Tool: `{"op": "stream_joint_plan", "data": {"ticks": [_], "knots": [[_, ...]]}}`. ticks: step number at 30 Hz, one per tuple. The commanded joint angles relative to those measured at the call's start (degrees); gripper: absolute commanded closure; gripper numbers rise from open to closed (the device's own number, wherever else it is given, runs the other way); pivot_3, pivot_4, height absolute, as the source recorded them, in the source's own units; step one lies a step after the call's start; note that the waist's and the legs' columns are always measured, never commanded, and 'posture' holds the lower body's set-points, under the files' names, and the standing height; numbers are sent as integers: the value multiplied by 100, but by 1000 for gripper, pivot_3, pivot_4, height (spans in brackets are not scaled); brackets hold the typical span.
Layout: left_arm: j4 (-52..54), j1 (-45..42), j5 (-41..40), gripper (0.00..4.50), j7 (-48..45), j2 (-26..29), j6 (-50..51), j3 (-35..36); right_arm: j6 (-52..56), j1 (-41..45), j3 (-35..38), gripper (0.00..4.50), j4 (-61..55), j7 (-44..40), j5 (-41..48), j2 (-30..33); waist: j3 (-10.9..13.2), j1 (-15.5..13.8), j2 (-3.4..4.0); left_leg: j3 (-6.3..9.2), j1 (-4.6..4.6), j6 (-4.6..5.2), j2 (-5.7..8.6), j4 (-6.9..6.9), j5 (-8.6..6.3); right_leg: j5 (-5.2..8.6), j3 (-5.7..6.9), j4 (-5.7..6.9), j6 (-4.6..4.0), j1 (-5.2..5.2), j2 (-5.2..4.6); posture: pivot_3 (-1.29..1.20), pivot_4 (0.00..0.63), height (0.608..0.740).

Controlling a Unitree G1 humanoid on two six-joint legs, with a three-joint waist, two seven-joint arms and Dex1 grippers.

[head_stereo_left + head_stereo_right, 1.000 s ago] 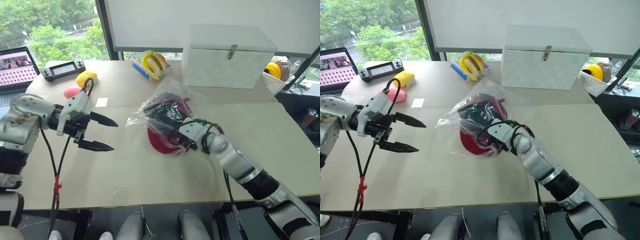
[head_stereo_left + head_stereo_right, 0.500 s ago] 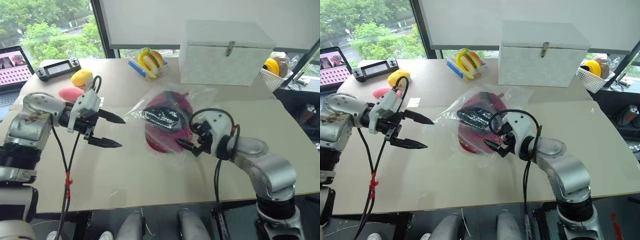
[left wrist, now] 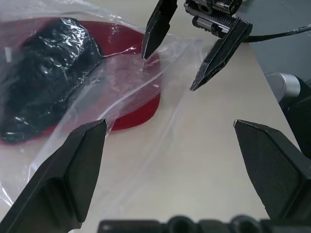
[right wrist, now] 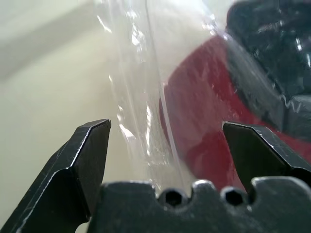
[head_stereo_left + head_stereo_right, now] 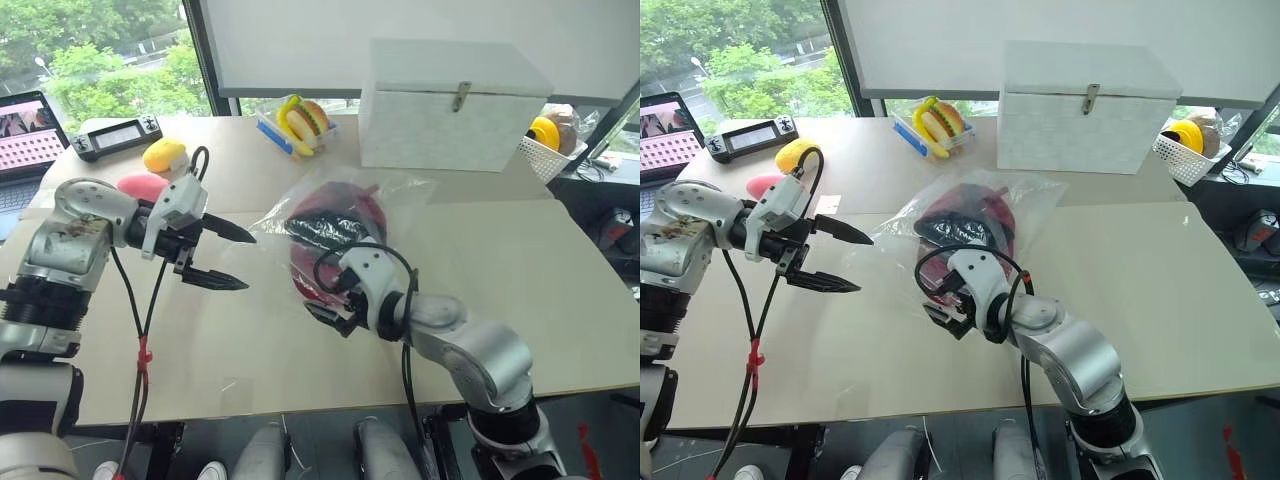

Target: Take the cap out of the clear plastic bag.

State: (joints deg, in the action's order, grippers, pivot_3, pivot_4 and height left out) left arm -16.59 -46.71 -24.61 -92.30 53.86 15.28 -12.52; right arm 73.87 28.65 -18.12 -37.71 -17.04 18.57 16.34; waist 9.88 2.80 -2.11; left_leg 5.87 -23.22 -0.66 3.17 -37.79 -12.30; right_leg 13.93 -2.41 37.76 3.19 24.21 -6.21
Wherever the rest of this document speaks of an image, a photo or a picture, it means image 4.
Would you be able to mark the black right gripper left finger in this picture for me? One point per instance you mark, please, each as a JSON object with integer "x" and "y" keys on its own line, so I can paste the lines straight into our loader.
{"x": 73, "y": 174}

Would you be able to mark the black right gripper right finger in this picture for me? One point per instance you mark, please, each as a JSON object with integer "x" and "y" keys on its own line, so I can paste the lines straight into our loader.
{"x": 257, "y": 155}

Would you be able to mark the red and black cap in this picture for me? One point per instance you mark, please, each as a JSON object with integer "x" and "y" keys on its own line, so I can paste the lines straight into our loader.
{"x": 233, "y": 85}

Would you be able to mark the clear plastic bag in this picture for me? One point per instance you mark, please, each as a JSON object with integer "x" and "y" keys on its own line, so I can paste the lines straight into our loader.
{"x": 194, "y": 97}

